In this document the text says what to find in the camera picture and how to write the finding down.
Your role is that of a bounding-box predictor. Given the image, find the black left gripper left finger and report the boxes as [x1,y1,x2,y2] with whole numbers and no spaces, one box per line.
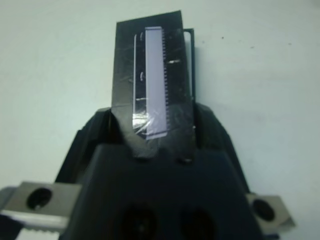
[54,106,131,184]

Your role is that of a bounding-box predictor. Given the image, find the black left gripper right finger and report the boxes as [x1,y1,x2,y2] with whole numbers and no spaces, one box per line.
[194,103,251,195]

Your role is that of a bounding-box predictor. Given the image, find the black box lid with print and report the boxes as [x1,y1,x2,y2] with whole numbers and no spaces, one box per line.
[110,10,196,161]

